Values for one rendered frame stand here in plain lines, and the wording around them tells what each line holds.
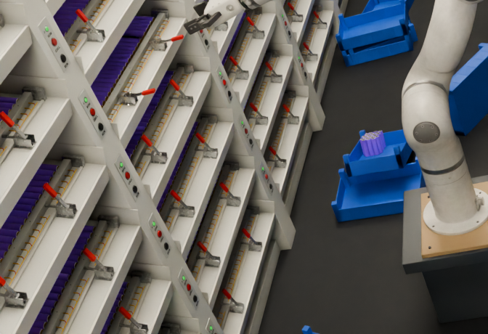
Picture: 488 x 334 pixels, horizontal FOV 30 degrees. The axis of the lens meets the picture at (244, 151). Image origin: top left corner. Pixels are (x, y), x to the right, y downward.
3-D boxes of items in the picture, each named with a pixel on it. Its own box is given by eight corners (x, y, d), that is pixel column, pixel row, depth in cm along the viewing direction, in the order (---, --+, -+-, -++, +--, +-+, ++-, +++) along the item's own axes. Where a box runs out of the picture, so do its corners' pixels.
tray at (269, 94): (293, 65, 352) (292, 34, 343) (261, 161, 305) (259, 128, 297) (242, 62, 356) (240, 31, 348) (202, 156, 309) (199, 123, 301)
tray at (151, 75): (187, 30, 269) (184, 1, 263) (122, 155, 222) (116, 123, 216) (123, 27, 273) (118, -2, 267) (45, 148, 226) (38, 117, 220)
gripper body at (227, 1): (251, 14, 220) (213, 33, 225) (259, -5, 227) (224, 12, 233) (234, -10, 216) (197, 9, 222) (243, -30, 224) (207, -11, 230)
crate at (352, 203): (426, 173, 320) (420, 155, 316) (423, 210, 304) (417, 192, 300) (345, 185, 331) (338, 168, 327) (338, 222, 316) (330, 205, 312)
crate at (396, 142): (364, 149, 345) (359, 130, 343) (417, 141, 337) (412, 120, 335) (347, 177, 318) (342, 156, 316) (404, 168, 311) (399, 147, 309)
